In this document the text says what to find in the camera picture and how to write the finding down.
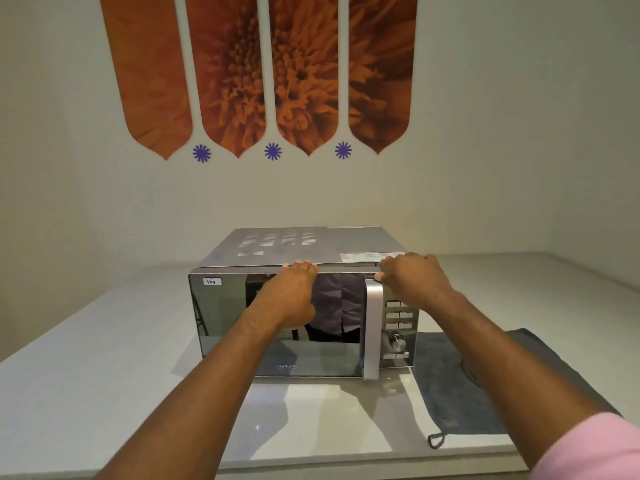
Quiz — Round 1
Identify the white sticker with print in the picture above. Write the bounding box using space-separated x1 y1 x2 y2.
340 252 406 264

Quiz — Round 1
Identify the person's left forearm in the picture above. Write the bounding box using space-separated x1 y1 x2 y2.
94 312 304 480

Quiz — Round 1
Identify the silver microwave oven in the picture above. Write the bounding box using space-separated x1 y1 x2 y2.
188 226 420 381

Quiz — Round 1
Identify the orange flower wall panel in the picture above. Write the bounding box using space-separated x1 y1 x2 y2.
268 0 340 157
185 0 267 159
98 0 194 161
348 0 419 156

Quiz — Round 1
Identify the silver microwave door handle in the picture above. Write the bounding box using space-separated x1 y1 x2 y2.
363 278 385 381

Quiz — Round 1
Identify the grey cloth with loop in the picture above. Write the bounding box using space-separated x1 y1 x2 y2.
413 328 624 450

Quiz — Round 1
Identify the pink sleeve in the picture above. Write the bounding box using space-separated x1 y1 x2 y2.
531 412 640 480

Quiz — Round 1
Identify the person's right forearm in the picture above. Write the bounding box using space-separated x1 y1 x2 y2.
419 291 622 468

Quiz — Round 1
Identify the person's right hand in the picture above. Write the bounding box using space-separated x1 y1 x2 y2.
374 252 459 313

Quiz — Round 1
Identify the person's left hand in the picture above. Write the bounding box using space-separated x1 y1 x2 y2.
243 261 320 330

